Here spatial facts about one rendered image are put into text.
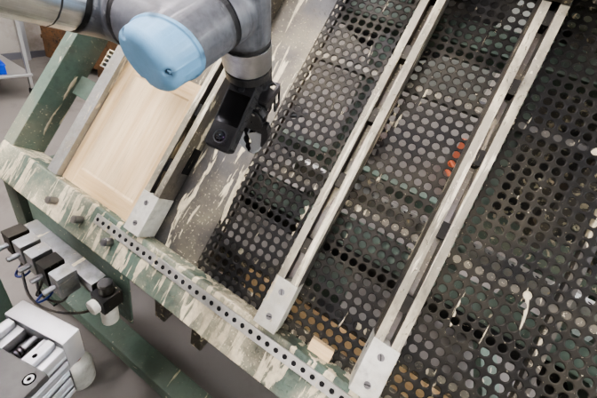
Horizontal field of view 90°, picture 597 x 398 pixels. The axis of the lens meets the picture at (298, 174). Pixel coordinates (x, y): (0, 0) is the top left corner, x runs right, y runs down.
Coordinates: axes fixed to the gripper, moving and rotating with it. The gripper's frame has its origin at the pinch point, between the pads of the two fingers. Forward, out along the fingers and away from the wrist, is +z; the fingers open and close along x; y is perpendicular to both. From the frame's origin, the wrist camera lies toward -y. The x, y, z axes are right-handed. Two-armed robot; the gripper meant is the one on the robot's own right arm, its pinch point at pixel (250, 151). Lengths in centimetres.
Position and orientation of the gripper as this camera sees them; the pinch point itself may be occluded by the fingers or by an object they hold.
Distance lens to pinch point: 63.1
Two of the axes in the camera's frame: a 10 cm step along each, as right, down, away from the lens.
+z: -0.7, 5.2, 8.5
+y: 3.8, -7.7, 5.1
